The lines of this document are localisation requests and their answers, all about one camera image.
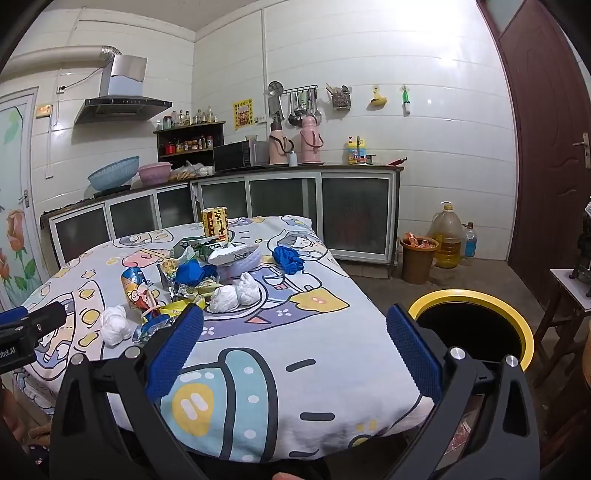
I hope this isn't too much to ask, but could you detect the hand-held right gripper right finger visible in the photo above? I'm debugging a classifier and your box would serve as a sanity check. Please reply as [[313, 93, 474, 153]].
[[385, 302, 541, 480]]

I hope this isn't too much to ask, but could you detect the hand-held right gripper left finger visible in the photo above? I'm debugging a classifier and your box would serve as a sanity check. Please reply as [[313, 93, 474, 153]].
[[50, 302, 206, 480]]

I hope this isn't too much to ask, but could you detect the yellow rimmed black bin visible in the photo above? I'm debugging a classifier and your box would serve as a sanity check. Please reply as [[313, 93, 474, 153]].
[[409, 290, 536, 374]]

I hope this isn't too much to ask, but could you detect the blue glove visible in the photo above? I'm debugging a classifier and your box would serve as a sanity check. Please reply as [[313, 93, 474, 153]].
[[272, 246, 305, 276], [175, 261, 206, 287]]

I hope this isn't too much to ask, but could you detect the blue yellow snack wrapper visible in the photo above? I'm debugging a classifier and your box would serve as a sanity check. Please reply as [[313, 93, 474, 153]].
[[133, 316, 174, 345]]

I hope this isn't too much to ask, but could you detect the white crumpled tissue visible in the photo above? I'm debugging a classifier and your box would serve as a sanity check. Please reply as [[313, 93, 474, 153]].
[[100, 305, 128, 346], [235, 272, 260, 305], [210, 284, 239, 313]]

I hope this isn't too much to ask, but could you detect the silver foil wrapper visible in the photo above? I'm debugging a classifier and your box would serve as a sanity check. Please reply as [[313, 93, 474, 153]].
[[158, 263, 185, 302]]

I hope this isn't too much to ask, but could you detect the cartoon print snack wrapper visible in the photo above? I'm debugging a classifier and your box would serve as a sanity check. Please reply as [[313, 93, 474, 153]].
[[121, 268, 162, 319]]

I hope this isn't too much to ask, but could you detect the brown waste basket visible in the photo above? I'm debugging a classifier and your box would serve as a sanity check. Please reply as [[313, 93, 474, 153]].
[[399, 233, 439, 284]]

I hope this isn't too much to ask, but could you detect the cartoon printed tablecloth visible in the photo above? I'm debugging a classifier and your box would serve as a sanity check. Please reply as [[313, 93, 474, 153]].
[[14, 215, 437, 462]]

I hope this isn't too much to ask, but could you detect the green white packet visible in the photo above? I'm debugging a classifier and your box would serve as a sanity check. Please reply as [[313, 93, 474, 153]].
[[173, 237, 214, 259]]

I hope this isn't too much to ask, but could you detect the large cooking oil bottle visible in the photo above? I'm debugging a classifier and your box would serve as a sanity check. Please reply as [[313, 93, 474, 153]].
[[427, 202, 464, 269]]

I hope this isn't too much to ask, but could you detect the blue water bottle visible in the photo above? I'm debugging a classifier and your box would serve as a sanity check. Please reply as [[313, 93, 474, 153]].
[[463, 222, 477, 266]]

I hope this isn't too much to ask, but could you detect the yellow red carton box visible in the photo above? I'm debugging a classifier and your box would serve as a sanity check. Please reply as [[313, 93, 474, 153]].
[[202, 207, 230, 241]]

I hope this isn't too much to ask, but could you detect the flower print glass door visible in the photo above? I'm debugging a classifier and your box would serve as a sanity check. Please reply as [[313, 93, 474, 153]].
[[0, 88, 52, 311]]

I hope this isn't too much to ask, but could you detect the kitchen counter cabinet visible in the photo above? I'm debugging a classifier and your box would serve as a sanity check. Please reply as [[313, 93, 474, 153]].
[[41, 164, 404, 267]]

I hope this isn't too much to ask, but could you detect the blue plastic basin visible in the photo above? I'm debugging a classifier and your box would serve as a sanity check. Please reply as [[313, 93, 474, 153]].
[[88, 156, 140, 191]]

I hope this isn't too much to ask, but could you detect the wooden stool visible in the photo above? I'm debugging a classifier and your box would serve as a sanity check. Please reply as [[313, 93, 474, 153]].
[[533, 268, 591, 388]]

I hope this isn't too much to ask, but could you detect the pink plastic basin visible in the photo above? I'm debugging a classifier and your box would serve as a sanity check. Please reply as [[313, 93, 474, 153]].
[[139, 161, 174, 185]]

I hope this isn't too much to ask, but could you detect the plastic bag of bread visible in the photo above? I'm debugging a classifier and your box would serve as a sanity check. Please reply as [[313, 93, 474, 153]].
[[168, 161, 215, 181]]

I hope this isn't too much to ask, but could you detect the yellow detergent bottle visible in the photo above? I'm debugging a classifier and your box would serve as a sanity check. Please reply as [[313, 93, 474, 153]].
[[347, 136, 368, 165]]

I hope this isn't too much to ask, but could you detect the black microwave oven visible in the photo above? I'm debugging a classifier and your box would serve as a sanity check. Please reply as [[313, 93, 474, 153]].
[[213, 141, 269, 172]]

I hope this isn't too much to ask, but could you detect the row of seasoning jars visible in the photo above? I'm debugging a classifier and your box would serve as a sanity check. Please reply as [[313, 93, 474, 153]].
[[159, 135, 214, 155]]

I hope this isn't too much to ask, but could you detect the steel range hood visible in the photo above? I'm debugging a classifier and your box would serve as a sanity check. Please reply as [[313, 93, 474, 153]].
[[74, 55, 174, 124]]

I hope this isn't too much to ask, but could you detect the dark wooden spice shelf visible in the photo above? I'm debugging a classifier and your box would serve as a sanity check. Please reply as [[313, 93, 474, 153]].
[[154, 121, 226, 168]]

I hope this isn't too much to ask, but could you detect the pink thermos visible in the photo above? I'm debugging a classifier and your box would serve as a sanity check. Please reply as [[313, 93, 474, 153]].
[[269, 121, 293, 165], [299, 115, 322, 163]]

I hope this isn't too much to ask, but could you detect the row of glass bottles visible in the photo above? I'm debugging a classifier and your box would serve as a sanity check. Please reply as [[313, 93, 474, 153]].
[[156, 106, 218, 130]]

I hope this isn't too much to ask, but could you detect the brown wooden door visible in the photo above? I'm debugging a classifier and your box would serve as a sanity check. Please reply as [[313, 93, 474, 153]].
[[478, 0, 591, 319]]

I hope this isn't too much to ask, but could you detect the rack of hanging utensils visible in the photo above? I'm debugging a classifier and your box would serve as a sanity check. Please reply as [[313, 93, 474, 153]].
[[268, 80, 319, 127]]

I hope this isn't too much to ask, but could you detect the yellow wall poster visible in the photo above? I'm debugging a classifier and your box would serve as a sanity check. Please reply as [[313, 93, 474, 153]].
[[233, 98, 254, 131]]

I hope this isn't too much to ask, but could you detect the metal door handle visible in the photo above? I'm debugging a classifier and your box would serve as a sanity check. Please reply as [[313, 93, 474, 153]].
[[571, 133, 591, 168]]

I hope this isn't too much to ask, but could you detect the wall chopstick holder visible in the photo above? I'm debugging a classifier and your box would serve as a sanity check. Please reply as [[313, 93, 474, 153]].
[[325, 83, 352, 109]]

